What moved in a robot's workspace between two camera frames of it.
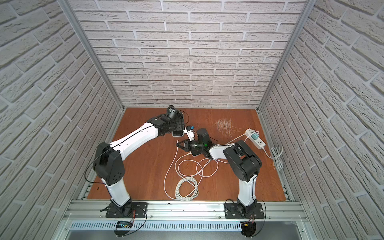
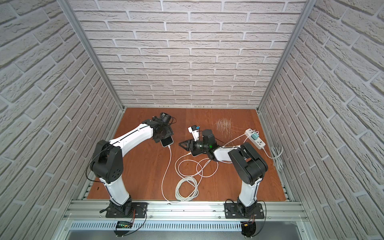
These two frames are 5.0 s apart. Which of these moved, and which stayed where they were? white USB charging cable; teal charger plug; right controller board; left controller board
Moved: white USB charging cable
Stayed: right controller board; left controller board; teal charger plug
